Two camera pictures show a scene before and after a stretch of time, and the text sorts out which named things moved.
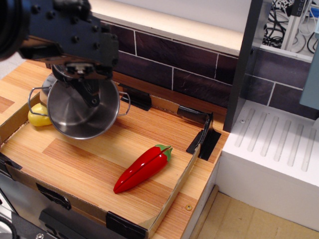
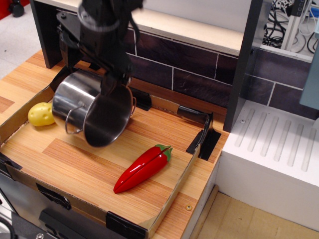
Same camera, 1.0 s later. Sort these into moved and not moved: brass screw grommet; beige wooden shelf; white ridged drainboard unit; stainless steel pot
Moved: stainless steel pot
Not moved: white ridged drainboard unit; brass screw grommet; beige wooden shelf
